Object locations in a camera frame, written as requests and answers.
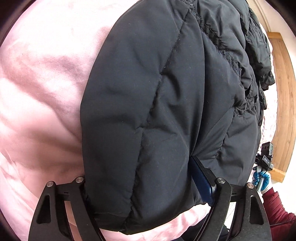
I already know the dark red sleeve forearm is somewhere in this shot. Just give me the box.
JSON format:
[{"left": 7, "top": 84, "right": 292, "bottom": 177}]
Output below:
[{"left": 262, "top": 188, "right": 295, "bottom": 240}]

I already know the black camera box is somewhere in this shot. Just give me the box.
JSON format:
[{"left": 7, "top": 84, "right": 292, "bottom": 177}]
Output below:
[{"left": 261, "top": 142, "right": 273, "bottom": 157}]

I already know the wooden headboard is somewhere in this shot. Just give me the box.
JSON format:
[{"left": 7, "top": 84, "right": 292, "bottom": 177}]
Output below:
[{"left": 267, "top": 32, "right": 295, "bottom": 183}]

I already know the black puffer jacket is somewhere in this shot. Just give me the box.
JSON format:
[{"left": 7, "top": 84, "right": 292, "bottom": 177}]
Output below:
[{"left": 80, "top": 1, "right": 274, "bottom": 235}]

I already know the pink bed sheet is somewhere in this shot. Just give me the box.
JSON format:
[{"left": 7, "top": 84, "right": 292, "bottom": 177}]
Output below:
[{"left": 1, "top": 1, "right": 209, "bottom": 240}]

